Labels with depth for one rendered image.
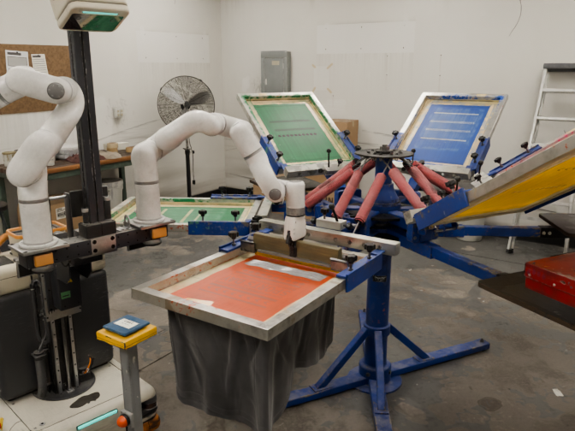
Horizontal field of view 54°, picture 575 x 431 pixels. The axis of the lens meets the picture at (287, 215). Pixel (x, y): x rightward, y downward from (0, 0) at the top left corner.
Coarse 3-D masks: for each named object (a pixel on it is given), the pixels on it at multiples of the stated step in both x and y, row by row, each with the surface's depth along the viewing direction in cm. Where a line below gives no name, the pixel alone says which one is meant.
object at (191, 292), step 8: (256, 256) 239; (240, 264) 229; (288, 264) 229; (216, 272) 220; (224, 272) 220; (232, 272) 220; (200, 280) 212; (208, 280) 212; (184, 288) 204; (192, 288) 204; (184, 296) 198; (192, 296) 198; (200, 296) 198; (208, 296) 198; (216, 296) 198; (216, 304) 190
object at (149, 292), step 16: (224, 256) 231; (176, 272) 211; (192, 272) 216; (144, 288) 195; (160, 288) 202; (320, 288) 195; (336, 288) 199; (160, 304) 189; (176, 304) 184; (192, 304) 182; (304, 304) 182; (320, 304) 190; (208, 320) 178; (224, 320) 174; (240, 320) 171; (256, 320) 171; (272, 320) 171; (288, 320) 174; (256, 336) 168; (272, 336) 167
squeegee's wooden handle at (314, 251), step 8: (256, 232) 237; (256, 240) 236; (264, 240) 233; (272, 240) 231; (280, 240) 229; (296, 240) 225; (256, 248) 237; (264, 248) 234; (272, 248) 232; (280, 248) 230; (288, 248) 227; (304, 248) 223; (312, 248) 221; (320, 248) 219; (328, 248) 217; (336, 248) 216; (304, 256) 224; (312, 256) 222; (320, 256) 220; (328, 256) 218; (336, 256) 215
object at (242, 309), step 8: (296, 264) 229; (280, 272) 220; (320, 272) 220; (328, 272) 220; (312, 280) 212; (304, 288) 204; (312, 288) 204; (288, 296) 198; (296, 296) 198; (304, 296) 198; (224, 304) 190; (232, 304) 190; (240, 304) 190; (248, 304) 190; (272, 304) 190; (280, 304) 190; (288, 304) 190; (232, 312) 184; (240, 312) 184; (248, 312) 184; (256, 312) 184; (264, 312) 184; (272, 312) 184; (264, 320) 179
